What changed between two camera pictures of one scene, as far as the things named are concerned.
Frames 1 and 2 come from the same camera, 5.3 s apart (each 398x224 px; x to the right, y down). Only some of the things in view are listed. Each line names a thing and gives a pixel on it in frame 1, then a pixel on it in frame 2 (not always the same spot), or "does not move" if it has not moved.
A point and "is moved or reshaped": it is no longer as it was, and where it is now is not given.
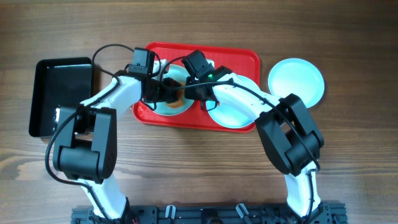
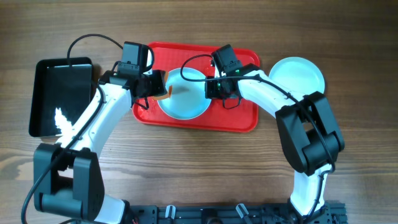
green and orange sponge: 178,103 is moved or reshaped
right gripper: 190,94 → 211,94
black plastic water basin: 58,82 does not move
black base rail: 331,213 does not move
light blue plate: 229,116 → 188,99
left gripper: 166,95 does not move
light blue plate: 178,73 → 299,75
